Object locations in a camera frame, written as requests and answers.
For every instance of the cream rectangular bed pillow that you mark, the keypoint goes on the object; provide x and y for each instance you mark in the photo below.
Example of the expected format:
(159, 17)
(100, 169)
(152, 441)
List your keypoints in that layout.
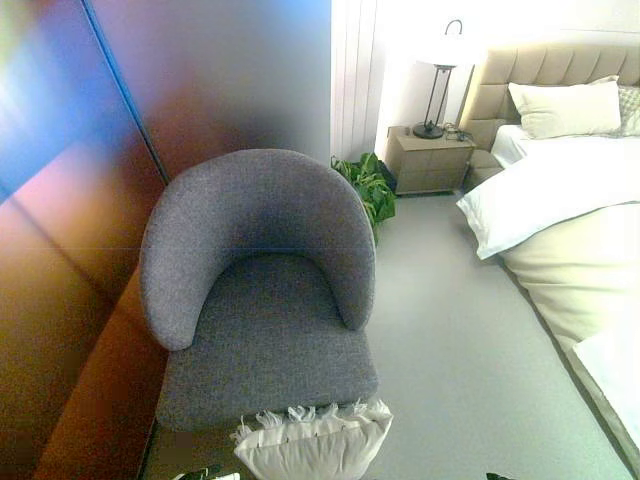
(567, 107)

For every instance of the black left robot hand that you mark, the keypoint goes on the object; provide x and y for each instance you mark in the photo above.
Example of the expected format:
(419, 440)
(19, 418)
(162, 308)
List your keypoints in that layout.
(202, 474)

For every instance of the white folded duvet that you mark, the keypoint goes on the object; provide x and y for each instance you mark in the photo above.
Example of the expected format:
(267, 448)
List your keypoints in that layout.
(555, 185)

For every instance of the cream bedspread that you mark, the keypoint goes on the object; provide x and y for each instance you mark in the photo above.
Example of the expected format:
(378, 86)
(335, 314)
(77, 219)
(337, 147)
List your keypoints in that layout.
(580, 280)

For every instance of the beige wooden nightstand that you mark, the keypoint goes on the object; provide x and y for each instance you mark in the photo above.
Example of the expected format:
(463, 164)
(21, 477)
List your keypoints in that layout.
(431, 162)

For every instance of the grey fabric tub armchair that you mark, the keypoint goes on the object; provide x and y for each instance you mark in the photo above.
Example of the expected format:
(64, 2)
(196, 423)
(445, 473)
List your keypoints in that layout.
(260, 310)

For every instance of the white fringed throw pillow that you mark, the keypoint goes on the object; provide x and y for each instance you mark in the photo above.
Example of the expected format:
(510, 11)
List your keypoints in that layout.
(310, 450)

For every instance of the beige tufted upholstered headboard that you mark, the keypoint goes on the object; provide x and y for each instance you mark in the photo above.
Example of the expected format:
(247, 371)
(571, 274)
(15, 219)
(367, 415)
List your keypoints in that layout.
(555, 67)

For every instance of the white bed mattress sheet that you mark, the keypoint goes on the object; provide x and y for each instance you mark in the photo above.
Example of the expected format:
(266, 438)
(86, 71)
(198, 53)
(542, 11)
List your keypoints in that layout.
(507, 145)

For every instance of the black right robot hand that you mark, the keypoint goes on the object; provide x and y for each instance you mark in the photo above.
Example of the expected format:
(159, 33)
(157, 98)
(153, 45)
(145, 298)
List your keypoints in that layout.
(502, 476)

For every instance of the black table lamp white shade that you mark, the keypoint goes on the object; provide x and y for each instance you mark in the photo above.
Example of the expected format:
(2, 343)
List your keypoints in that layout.
(440, 65)

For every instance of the green leafy potted plant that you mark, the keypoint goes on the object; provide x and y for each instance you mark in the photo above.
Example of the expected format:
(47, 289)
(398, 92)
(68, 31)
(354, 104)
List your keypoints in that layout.
(372, 187)

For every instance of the patterned grey decorative pillow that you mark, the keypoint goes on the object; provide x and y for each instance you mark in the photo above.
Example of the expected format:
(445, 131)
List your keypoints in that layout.
(631, 110)

